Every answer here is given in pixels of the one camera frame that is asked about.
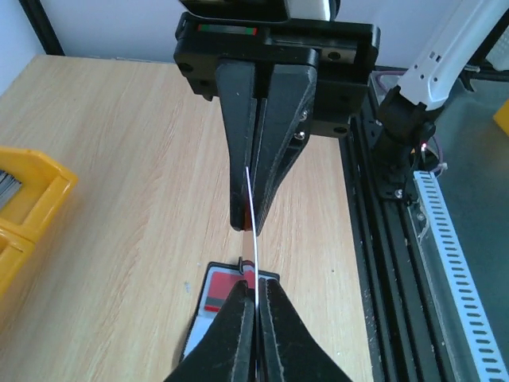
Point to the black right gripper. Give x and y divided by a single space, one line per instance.
310 76

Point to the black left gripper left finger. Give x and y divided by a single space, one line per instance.
225 351

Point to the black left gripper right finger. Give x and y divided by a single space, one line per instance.
288 352

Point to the red VIP card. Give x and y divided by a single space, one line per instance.
250 238

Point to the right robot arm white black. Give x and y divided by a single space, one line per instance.
409 110

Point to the yellow bin with grey cards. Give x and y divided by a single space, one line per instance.
46 185

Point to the grey VIP card stack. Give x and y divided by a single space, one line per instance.
9 186

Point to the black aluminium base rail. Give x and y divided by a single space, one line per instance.
413 332

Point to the white slotted cable duct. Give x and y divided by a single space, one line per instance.
468 340

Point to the black frame post right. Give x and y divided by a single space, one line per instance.
42 27

